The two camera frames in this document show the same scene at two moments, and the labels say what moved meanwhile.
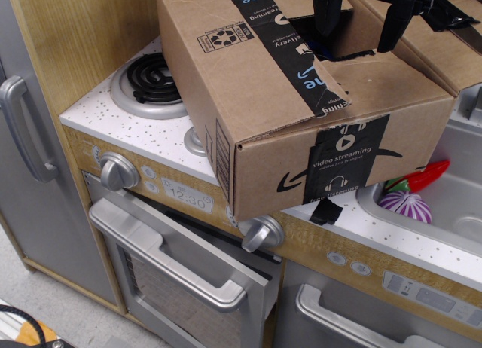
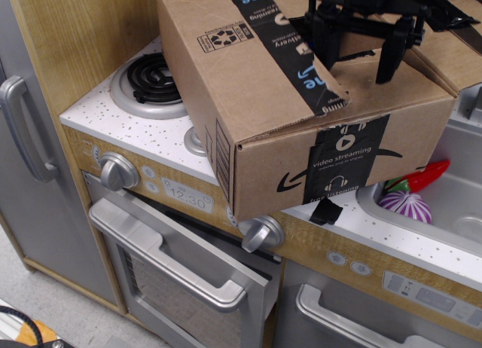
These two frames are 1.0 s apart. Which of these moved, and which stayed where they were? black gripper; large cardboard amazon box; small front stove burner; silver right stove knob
Moved: black gripper
Stayed: silver right stove knob; large cardboard amazon box; small front stove burner
